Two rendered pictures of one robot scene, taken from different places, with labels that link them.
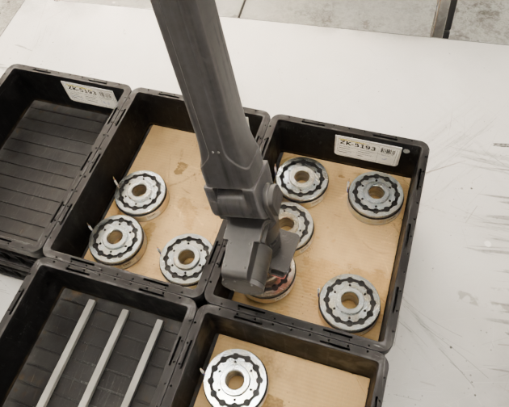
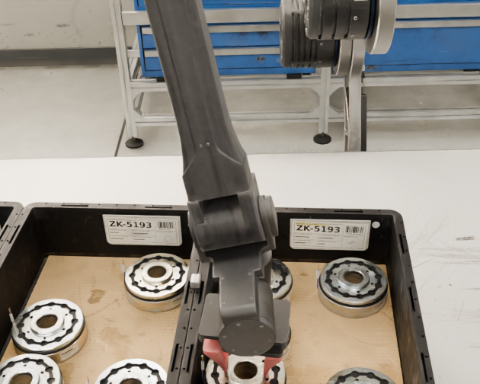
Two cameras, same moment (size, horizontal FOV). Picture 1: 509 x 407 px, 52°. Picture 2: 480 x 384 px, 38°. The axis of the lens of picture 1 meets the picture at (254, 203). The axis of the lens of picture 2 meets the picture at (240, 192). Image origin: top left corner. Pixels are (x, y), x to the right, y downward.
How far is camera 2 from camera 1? 0.30 m
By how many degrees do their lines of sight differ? 27
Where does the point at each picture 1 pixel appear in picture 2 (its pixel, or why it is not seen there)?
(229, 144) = (221, 131)
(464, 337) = not seen: outside the picture
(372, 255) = (370, 350)
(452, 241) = (450, 343)
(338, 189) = (305, 287)
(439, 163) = not seen: hidden behind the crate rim
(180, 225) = (110, 360)
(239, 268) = (244, 302)
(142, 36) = (8, 186)
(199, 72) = (189, 38)
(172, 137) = (78, 265)
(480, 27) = not seen: hidden behind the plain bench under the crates
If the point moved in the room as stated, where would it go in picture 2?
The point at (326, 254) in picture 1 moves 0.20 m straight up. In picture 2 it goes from (312, 359) to (318, 249)
